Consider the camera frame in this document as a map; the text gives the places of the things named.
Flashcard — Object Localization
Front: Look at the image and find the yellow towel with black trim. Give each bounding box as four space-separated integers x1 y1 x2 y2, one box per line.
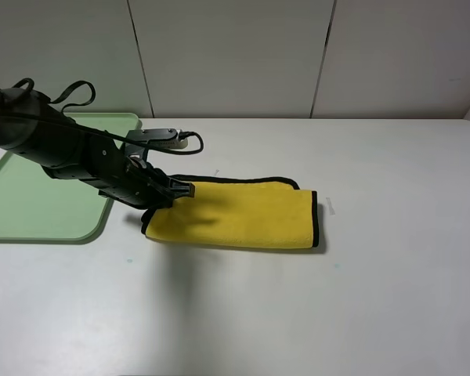
141 175 320 251

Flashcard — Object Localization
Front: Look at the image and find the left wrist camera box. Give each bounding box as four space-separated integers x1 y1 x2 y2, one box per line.
126 128 188 150

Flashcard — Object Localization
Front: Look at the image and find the light green plastic tray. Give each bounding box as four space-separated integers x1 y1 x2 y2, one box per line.
0 112 143 244

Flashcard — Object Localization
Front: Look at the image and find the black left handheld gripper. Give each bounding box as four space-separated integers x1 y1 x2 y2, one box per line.
0 80 195 208

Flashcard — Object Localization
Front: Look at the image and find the black left camera cable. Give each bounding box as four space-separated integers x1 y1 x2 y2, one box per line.
0 113 204 156

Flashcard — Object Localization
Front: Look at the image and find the black left wrist strap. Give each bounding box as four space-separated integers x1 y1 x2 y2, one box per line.
0 78 96 109

